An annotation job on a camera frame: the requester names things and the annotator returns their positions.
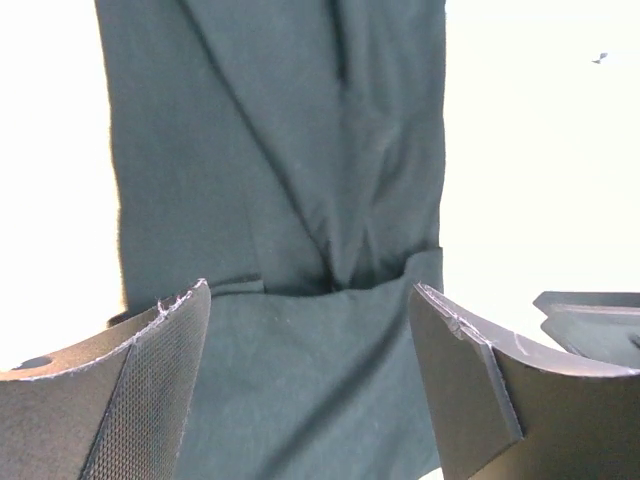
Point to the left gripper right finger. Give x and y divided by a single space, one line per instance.
504 406

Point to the black t shirt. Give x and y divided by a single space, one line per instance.
292 154

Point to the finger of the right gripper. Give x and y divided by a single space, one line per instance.
602 326

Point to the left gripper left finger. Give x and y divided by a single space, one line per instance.
113 406

